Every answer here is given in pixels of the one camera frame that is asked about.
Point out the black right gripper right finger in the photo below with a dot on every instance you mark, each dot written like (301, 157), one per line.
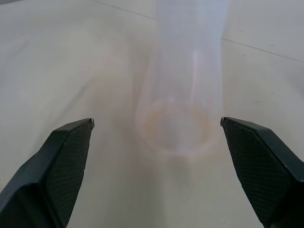
(261, 175)

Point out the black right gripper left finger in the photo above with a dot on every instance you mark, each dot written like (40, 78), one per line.
(47, 175)

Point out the clear plastic cup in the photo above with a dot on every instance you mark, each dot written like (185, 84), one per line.
(183, 95)

